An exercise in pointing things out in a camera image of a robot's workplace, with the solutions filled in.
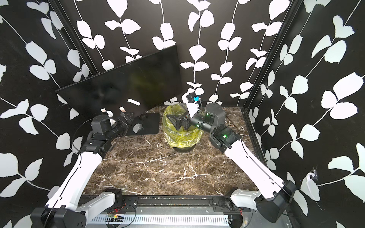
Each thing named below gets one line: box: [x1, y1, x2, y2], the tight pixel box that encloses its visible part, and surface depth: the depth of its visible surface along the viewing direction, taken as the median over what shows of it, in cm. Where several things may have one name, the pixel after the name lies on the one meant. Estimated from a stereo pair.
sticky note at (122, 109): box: [118, 105, 127, 113], surface depth 84 cm
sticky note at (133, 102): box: [126, 97, 142, 107], surface depth 85 cm
